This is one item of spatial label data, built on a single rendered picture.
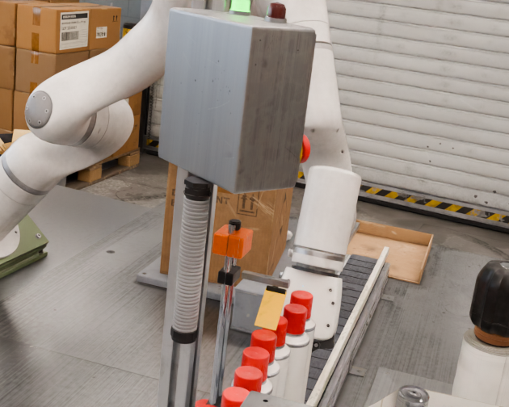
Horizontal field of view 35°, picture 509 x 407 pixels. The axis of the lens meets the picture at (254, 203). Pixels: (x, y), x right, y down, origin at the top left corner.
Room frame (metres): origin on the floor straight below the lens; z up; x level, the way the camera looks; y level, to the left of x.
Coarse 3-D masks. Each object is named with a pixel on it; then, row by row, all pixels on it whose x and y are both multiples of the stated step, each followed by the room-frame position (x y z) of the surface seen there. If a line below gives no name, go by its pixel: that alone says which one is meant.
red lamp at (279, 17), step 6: (270, 6) 0.95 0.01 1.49; (276, 6) 0.94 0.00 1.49; (282, 6) 0.95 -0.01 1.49; (270, 12) 0.94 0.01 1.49; (276, 12) 0.94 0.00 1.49; (282, 12) 0.94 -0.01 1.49; (264, 18) 0.95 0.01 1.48; (270, 18) 0.94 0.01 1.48; (276, 18) 0.94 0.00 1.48; (282, 18) 0.94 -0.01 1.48
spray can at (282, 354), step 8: (280, 320) 0.99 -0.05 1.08; (264, 328) 0.98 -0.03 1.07; (280, 328) 0.97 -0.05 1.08; (280, 336) 0.97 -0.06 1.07; (280, 344) 0.97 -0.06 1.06; (280, 352) 0.97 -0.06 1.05; (288, 352) 0.98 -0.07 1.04; (280, 360) 0.96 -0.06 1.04; (288, 360) 0.98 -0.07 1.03; (280, 368) 0.97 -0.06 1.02; (280, 376) 0.97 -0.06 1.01; (280, 384) 0.97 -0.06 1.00; (280, 392) 0.97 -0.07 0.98
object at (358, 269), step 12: (348, 264) 1.78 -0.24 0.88; (360, 264) 1.79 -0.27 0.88; (372, 264) 1.80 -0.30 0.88; (348, 276) 1.70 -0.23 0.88; (360, 276) 1.71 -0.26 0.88; (348, 288) 1.63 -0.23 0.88; (360, 288) 1.63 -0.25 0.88; (372, 288) 1.70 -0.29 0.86; (348, 300) 1.56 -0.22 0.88; (348, 312) 1.50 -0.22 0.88; (336, 336) 1.38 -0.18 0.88; (312, 360) 1.27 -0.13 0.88; (324, 360) 1.28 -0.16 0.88; (312, 372) 1.23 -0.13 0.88; (312, 384) 1.19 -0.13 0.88
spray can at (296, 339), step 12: (288, 312) 1.02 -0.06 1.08; (300, 312) 1.02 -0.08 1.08; (288, 324) 1.02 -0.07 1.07; (300, 324) 1.02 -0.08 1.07; (288, 336) 1.01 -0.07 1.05; (300, 336) 1.02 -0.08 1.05; (300, 348) 1.01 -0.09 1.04; (300, 360) 1.01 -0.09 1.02; (288, 372) 1.01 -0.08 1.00; (300, 372) 1.01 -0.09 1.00; (288, 384) 1.01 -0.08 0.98; (300, 384) 1.01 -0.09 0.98; (288, 396) 1.01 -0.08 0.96; (300, 396) 1.02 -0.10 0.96
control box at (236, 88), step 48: (192, 48) 0.95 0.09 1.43; (240, 48) 0.88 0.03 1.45; (288, 48) 0.90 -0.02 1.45; (192, 96) 0.95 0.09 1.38; (240, 96) 0.87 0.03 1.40; (288, 96) 0.91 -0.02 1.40; (192, 144) 0.94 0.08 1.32; (240, 144) 0.87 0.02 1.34; (288, 144) 0.91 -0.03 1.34; (240, 192) 0.88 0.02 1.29
